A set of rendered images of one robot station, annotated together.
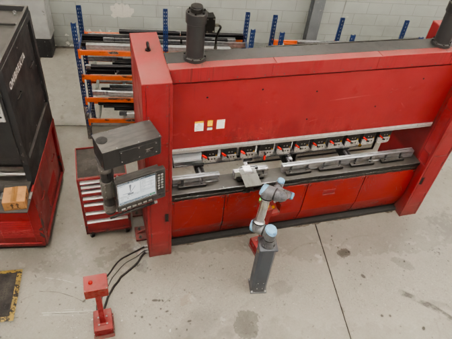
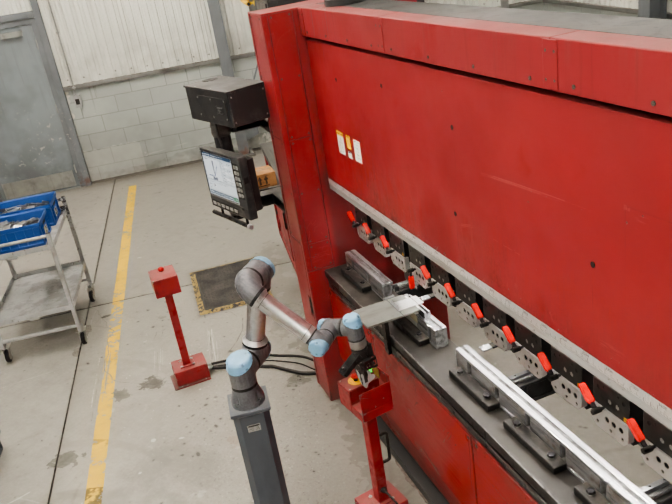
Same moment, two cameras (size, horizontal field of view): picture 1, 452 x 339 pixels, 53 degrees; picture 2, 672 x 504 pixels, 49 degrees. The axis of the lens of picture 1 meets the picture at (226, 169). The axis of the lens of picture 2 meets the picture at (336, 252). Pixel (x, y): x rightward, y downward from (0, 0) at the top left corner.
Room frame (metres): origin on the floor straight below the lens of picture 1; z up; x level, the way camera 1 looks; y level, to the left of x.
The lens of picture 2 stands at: (3.34, -3.24, 2.64)
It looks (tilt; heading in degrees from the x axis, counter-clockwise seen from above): 24 degrees down; 92
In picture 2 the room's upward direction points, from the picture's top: 9 degrees counter-clockwise
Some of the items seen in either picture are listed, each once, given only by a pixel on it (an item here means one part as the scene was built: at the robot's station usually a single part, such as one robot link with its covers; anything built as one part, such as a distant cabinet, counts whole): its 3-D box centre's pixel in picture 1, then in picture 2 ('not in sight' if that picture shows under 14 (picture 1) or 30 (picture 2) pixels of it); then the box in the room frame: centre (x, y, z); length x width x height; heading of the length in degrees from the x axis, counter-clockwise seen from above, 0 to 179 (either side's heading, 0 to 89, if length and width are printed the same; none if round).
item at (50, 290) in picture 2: not in sight; (36, 276); (0.79, 2.06, 0.47); 0.90 x 0.66 x 0.95; 101
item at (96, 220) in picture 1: (104, 194); not in sight; (3.38, 1.32, 0.50); 0.50 x 0.50 x 1.00; 20
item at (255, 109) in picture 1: (317, 105); (477, 187); (3.78, -0.82, 1.74); 3.00 x 0.08 x 0.80; 110
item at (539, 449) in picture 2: (330, 167); (533, 444); (3.85, -1.18, 0.89); 0.30 x 0.05 x 0.03; 110
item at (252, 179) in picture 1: (250, 177); (385, 311); (3.42, -0.26, 1.00); 0.26 x 0.18 x 0.01; 20
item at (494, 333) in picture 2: (317, 141); (504, 321); (3.82, -0.94, 1.26); 0.15 x 0.09 x 0.17; 110
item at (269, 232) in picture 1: (270, 232); (241, 368); (2.76, -0.49, 0.94); 0.13 x 0.12 x 0.14; 68
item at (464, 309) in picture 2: (300, 143); (474, 300); (3.76, -0.75, 1.26); 0.15 x 0.09 x 0.17; 110
